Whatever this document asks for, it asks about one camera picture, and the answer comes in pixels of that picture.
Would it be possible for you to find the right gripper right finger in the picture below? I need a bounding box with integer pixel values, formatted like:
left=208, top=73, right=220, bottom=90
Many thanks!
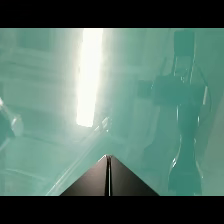
left=107, top=154, right=160, bottom=197

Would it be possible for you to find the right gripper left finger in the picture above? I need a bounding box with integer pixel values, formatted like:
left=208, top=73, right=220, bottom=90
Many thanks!
left=59, top=154, right=108, bottom=197

